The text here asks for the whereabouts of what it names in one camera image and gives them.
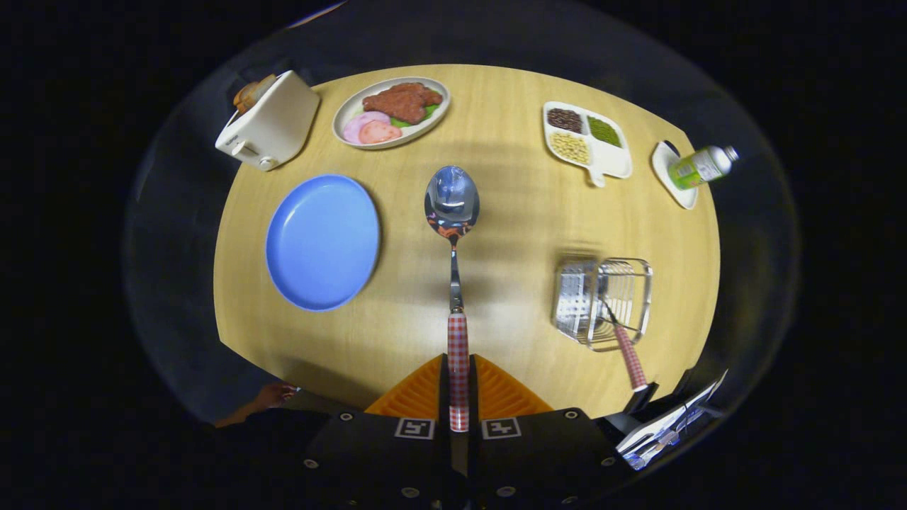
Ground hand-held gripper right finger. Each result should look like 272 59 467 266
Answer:
468 353 628 508

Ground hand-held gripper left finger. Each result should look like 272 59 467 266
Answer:
294 353 454 510

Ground red checked handle spoon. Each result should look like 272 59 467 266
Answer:
424 165 481 434

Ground metal wire cutlery basket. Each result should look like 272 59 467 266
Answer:
551 256 654 353

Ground red checked handle fork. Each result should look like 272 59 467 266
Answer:
601 297 650 392

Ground blue plate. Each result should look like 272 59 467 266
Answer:
265 174 382 312

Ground pile of yellow soybeans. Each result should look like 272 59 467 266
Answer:
550 132 591 165

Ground pink ham slice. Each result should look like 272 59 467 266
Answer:
358 119 403 145
342 111 390 145

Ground white divided tray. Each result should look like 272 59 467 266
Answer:
542 101 633 188

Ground green lettuce leaf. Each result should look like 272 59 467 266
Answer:
390 103 440 128

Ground pile of dark red beans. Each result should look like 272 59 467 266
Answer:
546 108 583 134

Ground pile of green beans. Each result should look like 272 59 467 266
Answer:
587 115 623 148

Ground small white dish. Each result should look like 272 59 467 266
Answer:
650 140 699 211

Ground brown meat piece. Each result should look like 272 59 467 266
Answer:
362 82 444 125

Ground oval white food plate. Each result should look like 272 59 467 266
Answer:
332 76 451 150

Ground white toaster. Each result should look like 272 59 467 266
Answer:
215 69 321 172

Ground green label metal bottle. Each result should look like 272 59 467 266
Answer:
667 145 740 191

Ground toasted bread slice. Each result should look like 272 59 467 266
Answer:
232 74 278 115

